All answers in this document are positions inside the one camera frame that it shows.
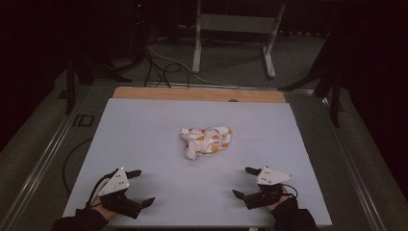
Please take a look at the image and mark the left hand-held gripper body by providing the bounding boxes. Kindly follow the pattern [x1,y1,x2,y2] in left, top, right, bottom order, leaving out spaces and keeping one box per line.
[97,167,144,219]

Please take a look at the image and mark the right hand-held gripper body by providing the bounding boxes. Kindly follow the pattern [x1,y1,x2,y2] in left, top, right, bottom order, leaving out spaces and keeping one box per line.
[243,167,293,211]

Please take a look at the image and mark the white fruit-print pants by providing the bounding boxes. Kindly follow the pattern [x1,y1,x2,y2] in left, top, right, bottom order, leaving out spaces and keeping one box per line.
[178,125,233,161]

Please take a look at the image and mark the person's right hand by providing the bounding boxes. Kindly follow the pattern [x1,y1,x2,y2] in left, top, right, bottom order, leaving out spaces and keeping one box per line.
[268,186,290,212]

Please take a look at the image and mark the person's left hand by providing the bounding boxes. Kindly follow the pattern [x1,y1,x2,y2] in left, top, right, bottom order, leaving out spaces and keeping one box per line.
[90,195,118,221]

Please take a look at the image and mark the white table cover board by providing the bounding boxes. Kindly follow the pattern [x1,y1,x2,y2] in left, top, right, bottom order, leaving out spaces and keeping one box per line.
[62,97,333,228]

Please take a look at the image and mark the black tripod stand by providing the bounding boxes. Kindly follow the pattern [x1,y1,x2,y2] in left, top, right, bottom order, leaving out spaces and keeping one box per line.
[278,64,344,129]

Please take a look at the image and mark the white metal stand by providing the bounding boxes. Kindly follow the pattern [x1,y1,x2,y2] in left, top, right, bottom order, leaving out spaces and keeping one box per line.
[191,0,287,80]

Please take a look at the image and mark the left hand-held gripper black cable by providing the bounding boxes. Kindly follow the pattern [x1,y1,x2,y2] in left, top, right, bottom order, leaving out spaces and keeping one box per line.
[85,168,118,208]

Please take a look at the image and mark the hand-held gripper black cable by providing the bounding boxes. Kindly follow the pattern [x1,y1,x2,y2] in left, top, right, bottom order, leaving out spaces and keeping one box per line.
[281,183,299,198]
[85,168,118,208]

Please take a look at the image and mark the right hand-held gripper black cable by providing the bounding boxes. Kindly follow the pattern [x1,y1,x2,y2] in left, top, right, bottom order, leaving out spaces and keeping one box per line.
[281,183,299,198]

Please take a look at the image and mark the black floor cable loop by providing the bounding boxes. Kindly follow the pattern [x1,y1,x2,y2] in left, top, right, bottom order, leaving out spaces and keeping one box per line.
[62,137,94,195]

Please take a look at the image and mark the aluminium floor rail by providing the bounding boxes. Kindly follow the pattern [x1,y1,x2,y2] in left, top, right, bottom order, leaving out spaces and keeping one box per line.
[0,84,94,231]
[320,95,388,231]
[92,80,316,96]

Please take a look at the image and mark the black tangled floor cables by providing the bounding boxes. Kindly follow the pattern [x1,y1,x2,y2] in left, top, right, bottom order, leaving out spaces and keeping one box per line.
[143,47,191,89]

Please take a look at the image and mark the white floor cable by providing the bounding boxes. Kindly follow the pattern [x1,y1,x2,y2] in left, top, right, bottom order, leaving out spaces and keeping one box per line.
[146,44,240,88]

